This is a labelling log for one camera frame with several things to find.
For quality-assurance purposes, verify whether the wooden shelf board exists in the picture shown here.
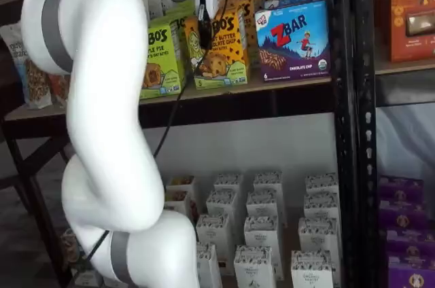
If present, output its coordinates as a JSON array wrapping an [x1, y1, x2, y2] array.
[[5, 76, 334, 122], [375, 58, 435, 75]]

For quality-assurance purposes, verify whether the blue Zbar chocolate chip box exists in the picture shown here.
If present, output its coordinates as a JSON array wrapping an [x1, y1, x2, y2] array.
[[254, 0, 331, 82]]

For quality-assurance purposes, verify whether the orange Bobo's peanut butter box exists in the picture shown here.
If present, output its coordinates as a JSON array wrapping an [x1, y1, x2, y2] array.
[[184, 11, 251, 90]]

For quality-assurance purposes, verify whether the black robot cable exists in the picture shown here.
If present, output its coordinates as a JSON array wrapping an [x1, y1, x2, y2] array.
[[84, 0, 229, 262]]

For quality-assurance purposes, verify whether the white patterned carton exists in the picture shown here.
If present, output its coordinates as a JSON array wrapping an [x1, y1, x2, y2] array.
[[303, 192, 341, 221], [205, 190, 241, 219], [254, 170, 285, 197], [298, 216, 341, 255], [304, 172, 340, 197], [291, 249, 334, 288], [233, 245, 277, 288], [213, 173, 245, 197], [196, 242, 224, 288], [246, 191, 285, 221], [243, 215, 285, 281], [196, 213, 235, 267]]

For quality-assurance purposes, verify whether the white Purely Elizabeth granola bag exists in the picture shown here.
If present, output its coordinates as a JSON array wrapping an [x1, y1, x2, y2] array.
[[47, 73, 71, 104], [0, 21, 52, 111]]

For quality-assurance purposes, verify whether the white carton boxes group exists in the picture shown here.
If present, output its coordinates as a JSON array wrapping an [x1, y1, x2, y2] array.
[[190, 165, 341, 288]]

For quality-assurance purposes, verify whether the purple box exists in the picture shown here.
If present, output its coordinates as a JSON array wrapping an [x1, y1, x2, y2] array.
[[385, 228, 435, 260], [387, 255, 435, 288], [379, 175, 424, 204], [378, 199, 428, 233]]

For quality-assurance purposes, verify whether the white carton with colourful top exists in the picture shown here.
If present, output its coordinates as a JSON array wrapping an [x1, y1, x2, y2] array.
[[165, 175, 197, 200], [164, 190, 192, 216]]

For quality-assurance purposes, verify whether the black metal shelf rack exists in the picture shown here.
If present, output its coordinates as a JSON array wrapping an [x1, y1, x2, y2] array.
[[0, 0, 358, 288], [353, 0, 435, 288]]

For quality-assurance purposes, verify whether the plain white pouch bag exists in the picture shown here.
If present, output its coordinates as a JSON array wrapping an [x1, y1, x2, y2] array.
[[139, 0, 171, 20]]

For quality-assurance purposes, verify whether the green Bobo's apple pie box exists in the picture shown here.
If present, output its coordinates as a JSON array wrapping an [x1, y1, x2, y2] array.
[[138, 18, 187, 100]]

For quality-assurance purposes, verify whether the clear granola pouch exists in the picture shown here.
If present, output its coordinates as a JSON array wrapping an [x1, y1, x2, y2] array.
[[60, 228, 82, 264]]

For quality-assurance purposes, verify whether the large orange illustrated box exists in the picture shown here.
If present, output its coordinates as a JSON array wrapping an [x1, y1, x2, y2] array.
[[389, 0, 435, 63]]

